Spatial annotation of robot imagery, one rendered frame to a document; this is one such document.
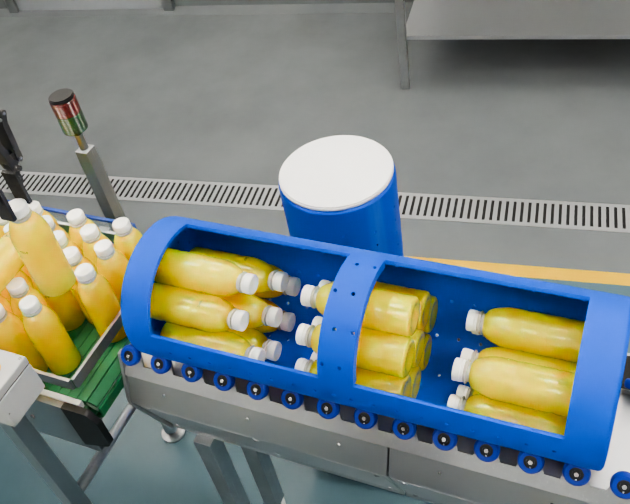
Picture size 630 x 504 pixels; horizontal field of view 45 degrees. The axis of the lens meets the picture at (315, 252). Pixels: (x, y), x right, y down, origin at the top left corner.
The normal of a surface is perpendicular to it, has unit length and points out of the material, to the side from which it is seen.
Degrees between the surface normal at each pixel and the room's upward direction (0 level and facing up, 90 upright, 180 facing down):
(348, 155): 0
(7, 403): 90
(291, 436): 70
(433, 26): 0
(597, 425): 63
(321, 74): 0
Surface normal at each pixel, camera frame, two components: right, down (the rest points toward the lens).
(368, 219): 0.48, 0.56
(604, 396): -0.37, 0.00
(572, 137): -0.15, -0.70
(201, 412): -0.40, 0.42
